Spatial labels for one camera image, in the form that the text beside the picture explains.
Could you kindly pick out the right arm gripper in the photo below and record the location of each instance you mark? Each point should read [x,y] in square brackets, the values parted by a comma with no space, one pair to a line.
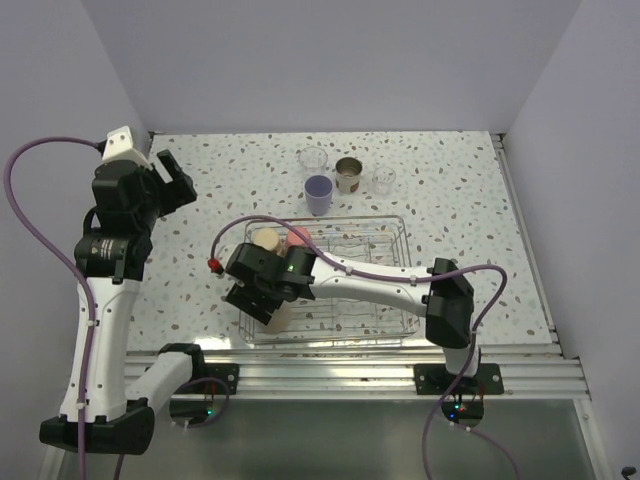
[242,296]

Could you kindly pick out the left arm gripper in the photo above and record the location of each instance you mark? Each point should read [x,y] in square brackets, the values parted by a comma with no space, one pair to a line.
[176,192]

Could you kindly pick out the steel cork-band cup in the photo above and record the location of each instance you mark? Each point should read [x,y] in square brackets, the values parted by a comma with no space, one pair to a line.
[268,239]
[348,174]

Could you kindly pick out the tall beige cup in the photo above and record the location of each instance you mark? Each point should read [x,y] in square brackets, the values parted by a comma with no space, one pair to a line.
[280,320]

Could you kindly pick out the coral red plastic cup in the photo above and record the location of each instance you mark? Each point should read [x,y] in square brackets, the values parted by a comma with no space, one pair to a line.
[297,236]

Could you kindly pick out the purple plastic cup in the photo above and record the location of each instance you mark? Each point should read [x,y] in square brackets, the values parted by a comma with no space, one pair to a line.
[318,190]

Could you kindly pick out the large clear glass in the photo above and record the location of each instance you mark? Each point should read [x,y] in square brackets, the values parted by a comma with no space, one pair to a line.
[313,161]

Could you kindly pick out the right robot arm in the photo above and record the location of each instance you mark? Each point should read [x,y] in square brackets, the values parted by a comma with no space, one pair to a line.
[441,295]

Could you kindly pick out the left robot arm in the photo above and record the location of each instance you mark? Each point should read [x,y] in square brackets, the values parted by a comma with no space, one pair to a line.
[100,414]

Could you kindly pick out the small clear glass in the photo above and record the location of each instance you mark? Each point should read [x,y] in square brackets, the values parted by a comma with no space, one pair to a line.
[383,180]

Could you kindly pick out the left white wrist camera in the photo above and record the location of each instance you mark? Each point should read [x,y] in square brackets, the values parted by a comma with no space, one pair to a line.
[120,145]

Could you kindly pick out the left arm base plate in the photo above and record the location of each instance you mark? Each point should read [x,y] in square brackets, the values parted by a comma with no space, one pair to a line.
[217,379]

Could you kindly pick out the wire dish rack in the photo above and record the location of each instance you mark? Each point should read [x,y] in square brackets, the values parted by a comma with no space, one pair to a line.
[371,239]

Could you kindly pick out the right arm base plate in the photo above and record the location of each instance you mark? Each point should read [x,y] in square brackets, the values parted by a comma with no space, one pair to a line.
[434,379]

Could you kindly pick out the aluminium rail frame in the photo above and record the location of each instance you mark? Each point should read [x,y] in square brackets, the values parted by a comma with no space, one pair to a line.
[325,410]

